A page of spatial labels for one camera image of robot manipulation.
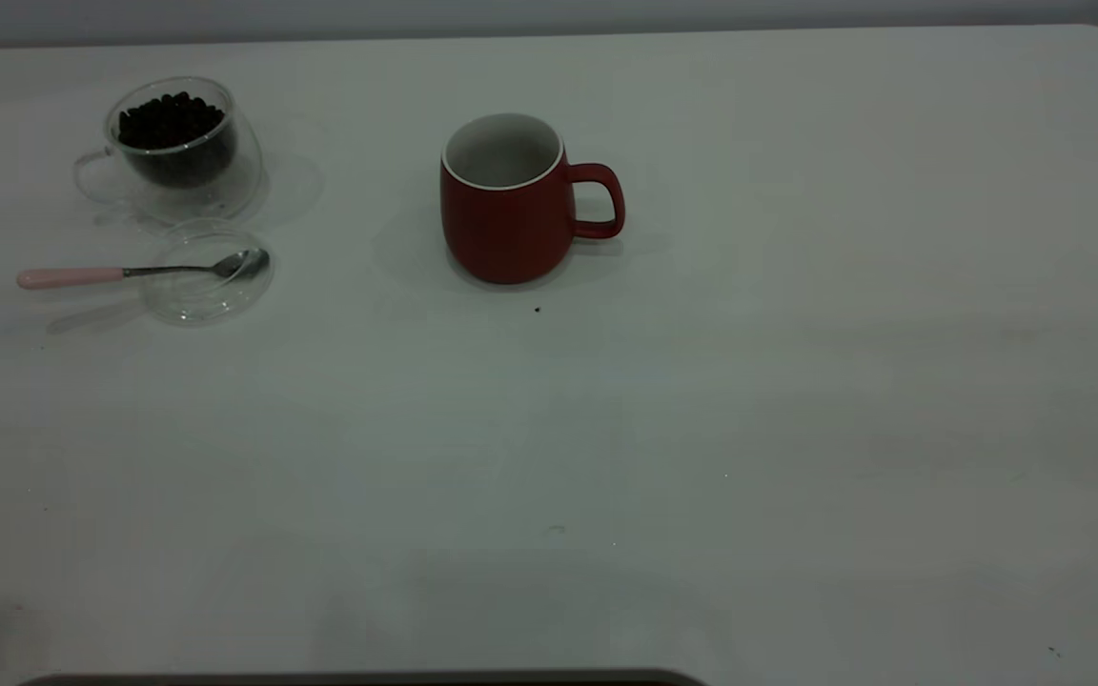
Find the red ceramic mug white inside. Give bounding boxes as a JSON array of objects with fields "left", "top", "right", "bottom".
[{"left": 439, "top": 112, "right": 626, "bottom": 286}]

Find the metal spoon pink handle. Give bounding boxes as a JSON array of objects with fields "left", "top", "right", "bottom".
[{"left": 16, "top": 249, "right": 272, "bottom": 291}]

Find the clear round glass lid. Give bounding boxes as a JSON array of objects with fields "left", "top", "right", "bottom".
[{"left": 137, "top": 219, "right": 276, "bottom": 327}]

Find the clear double-wall glass cup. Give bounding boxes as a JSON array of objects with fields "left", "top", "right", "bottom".
[{"left": 72, "top": 76, "right": 266, "bottom": 226}]

